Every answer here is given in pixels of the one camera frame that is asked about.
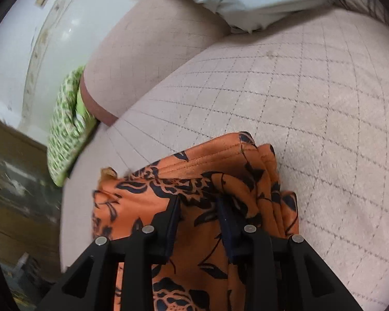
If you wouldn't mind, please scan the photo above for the orange floral garment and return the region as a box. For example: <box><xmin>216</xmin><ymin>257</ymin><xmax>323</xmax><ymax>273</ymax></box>
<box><xmin>91</xmin><ymin>132</ymin><xmax>300</xmax><ymax>311</ymax></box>

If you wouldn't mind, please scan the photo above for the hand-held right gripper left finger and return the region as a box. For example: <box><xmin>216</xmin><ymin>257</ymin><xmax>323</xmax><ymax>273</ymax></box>
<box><xmin>36</xmin><ymin>196</ymin><xmax>182</xmax><ymax>311</ymax></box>

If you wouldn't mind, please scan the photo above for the beige quilted sofa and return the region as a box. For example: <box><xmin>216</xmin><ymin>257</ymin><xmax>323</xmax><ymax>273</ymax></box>
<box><xmin>60</xmin><ymin>0</ymin><xmax>389</xmax><ymax>311</ymax></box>

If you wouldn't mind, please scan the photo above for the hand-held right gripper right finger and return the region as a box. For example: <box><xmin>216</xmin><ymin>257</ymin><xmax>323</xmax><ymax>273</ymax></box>
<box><xmin>216</xmin><ymin>197</ymin><xmax>365</xmax><ymax>311</ymax></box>

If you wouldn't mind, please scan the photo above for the green patterned pillow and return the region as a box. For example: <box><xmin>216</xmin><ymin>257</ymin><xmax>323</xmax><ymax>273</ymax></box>
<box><xmin>46</xmin><ymin>66</ymin><xmax>98</xmax><ymax>187</ymax></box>

